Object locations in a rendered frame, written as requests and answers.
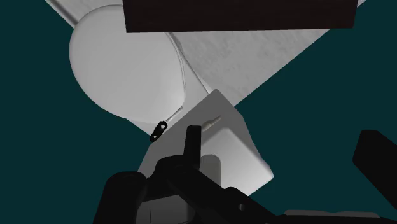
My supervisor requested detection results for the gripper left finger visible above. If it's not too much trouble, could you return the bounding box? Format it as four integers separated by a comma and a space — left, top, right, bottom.
92, 125, 281, 224

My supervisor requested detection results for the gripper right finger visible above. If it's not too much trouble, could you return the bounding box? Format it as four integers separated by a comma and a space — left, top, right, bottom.
352, 129, 397, 211

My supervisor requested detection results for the grey cylinder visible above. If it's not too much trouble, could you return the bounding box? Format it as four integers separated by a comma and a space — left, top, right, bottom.
199, 154, 222, 188

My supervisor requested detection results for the small black tag with holes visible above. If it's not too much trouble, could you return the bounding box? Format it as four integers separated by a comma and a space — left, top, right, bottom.
149, 120, 169, 143

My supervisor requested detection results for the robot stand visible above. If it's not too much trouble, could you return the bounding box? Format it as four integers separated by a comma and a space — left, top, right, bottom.
122, 0, 359, 34

